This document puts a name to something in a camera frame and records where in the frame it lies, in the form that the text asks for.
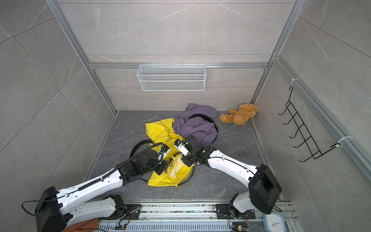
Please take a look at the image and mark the metal base rail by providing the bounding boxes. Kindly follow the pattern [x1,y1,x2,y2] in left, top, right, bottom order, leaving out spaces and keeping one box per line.
[97,199,303,232]

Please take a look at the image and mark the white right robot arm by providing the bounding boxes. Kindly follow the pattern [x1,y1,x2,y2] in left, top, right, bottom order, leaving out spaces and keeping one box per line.
[174,136,282,217]

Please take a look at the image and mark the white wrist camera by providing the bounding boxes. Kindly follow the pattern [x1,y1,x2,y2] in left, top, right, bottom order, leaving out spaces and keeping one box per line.
[174,139,189,156]
[158,144,171,164]

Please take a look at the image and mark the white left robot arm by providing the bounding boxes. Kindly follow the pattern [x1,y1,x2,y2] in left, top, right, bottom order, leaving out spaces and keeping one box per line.
[32,143,171,232]

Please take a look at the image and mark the white wire mesh basket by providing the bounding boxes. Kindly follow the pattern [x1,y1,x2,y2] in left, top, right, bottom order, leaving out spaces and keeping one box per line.
[137,64,207,91]

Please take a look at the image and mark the brown leather object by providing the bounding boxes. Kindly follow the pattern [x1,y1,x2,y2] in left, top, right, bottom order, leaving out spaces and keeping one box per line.
[62,218,99,232]

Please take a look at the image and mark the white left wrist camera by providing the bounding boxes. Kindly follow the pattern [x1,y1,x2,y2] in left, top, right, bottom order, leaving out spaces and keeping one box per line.
[158,144,171,164]

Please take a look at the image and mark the black wire hook rack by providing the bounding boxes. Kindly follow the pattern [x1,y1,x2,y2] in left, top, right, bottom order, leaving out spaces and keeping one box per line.
[277,86,341,163]

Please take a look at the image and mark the purple garment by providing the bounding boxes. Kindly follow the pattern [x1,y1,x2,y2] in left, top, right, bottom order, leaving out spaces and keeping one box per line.
[175,103,218,147]

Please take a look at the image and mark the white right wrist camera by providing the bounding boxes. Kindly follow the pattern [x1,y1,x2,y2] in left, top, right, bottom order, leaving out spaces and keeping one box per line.
[174,139,189,156]

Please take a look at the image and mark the white analog clock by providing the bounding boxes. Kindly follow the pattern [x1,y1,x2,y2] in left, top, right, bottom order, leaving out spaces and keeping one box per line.
[263,213,287,232]

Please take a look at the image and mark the brown teddy bear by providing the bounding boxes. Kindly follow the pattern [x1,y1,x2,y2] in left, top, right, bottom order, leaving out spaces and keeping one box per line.
[219,103,259,125]

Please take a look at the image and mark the yellow trousers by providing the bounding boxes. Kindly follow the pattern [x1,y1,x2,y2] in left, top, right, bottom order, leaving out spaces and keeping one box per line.
[146,118,194,187]

